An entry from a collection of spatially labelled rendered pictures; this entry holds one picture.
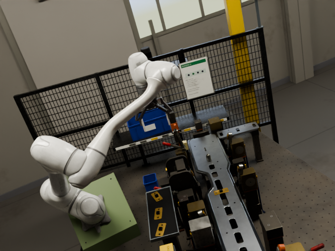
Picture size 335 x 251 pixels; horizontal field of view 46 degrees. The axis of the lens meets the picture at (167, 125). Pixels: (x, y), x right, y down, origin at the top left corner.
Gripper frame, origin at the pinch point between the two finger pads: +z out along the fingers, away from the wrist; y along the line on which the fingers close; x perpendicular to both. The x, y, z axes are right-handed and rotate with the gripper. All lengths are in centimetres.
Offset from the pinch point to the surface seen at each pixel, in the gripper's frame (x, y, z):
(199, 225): -45, 8, 35
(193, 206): -27.2, 7.8, 38.1
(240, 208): -28, 31, 46
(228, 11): 94, 68, -26
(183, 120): 81, 16, 43
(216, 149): 34, 32, 46
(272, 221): -47, 43, 43
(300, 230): -25, 63, 76
